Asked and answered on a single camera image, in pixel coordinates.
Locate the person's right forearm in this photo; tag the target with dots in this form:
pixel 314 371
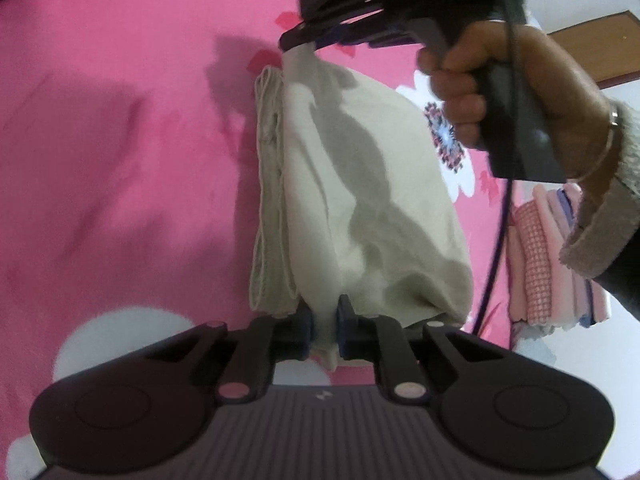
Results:
pixel 610 220

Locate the brown wooden door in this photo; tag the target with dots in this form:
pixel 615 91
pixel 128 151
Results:
pixel 615 35

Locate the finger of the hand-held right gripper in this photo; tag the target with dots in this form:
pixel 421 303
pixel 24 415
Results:
pixel 370 37
pixel 300 37

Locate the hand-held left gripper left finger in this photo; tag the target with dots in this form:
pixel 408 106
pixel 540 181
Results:
pixel 307 332

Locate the beige pants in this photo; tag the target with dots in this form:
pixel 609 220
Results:
pixel 360 185

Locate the person's right hand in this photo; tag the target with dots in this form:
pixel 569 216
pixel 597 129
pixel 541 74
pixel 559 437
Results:
pixel 565 85

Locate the pink floral bed sheet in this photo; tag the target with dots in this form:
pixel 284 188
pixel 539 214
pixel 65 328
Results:
pixel 125 160

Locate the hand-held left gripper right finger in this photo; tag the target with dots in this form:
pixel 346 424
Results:
pixel 343 332

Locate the stack of folded clothes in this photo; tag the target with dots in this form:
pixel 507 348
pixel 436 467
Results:
pixel 550 260

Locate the silver bangle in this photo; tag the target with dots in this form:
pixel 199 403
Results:
pixel 614 117

